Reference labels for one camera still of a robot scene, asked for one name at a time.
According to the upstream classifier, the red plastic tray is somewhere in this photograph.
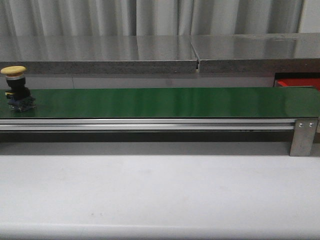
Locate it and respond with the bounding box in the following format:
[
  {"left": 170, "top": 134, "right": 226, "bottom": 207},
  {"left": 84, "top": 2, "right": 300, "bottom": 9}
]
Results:
[{"left": 275, "top": 78, "right": 320, "bottom": 91}]

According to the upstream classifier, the steel conveyor support bracket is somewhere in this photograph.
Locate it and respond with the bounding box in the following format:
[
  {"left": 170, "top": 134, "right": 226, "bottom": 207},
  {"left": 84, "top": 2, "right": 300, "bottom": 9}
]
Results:
[{"left": 289, "top": 118, "right": 318, "bottom": 157}]

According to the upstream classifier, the grey stone countertop shelf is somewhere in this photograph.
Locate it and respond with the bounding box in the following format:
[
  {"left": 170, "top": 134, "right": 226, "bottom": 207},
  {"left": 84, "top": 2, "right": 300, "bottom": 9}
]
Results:
[{"left": 0, "top": 33, "right": 320, "bottom": 75}]

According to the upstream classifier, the yellow mushroom push button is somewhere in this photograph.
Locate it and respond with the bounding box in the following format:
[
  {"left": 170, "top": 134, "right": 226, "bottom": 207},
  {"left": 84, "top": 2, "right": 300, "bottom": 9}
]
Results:
[{"left": 0, "top": 65, "right": 36, "bottom": 113}]

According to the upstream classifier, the green conveyor belt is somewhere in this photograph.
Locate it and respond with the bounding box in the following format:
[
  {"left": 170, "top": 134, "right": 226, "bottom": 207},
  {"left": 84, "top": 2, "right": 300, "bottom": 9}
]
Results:
[{"left": 0, "top": 87, "right": 320, "bottom": 119}]

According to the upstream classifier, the grey pleated curtain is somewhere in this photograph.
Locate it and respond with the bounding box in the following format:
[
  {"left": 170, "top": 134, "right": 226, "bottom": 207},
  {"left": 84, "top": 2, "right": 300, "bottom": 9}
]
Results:
[{"left": 0, "top": 0, "right": 304, "bottom": 36}]

